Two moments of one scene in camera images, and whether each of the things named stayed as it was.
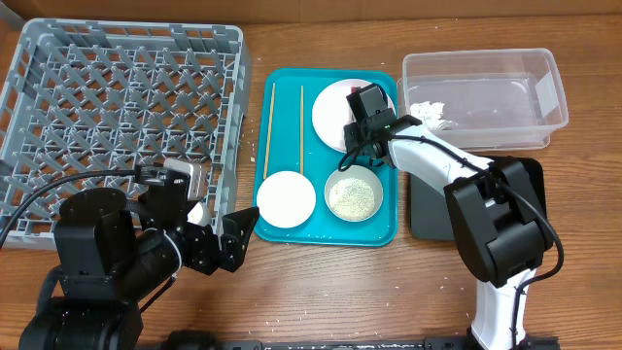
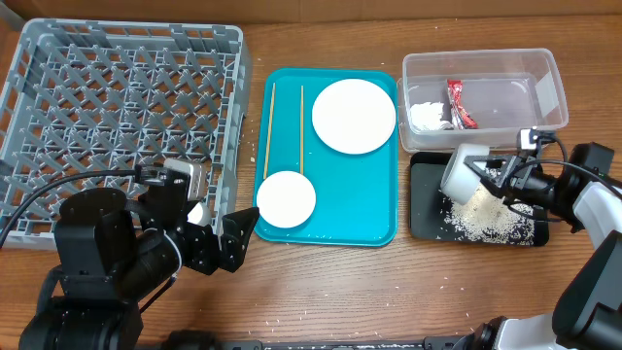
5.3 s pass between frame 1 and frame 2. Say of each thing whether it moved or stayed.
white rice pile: moved
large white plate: stayed
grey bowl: moved
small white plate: stayed
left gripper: stayed
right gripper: moved
